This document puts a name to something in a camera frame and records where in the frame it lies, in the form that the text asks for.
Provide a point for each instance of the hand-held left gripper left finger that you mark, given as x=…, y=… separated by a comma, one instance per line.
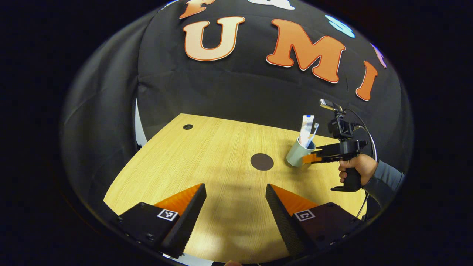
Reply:
x=186, y=223

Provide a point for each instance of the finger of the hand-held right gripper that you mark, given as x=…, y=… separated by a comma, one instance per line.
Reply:
x=312, y=159

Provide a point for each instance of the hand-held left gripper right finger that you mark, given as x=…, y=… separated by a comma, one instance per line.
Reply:
x=284, y=223

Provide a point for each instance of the light blue cup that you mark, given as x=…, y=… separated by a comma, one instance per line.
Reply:
x=295, y=157

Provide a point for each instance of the white toothbrush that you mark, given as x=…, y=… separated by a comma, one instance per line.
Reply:
x=314, y=131

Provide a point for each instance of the white toothpaste tube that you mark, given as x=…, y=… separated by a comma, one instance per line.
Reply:
x=306, y=129

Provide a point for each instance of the dark brown round coaster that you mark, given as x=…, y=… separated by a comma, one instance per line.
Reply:
x=262, y=162

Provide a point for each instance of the wooden desktop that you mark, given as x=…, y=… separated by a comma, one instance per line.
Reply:
x=207, y=162

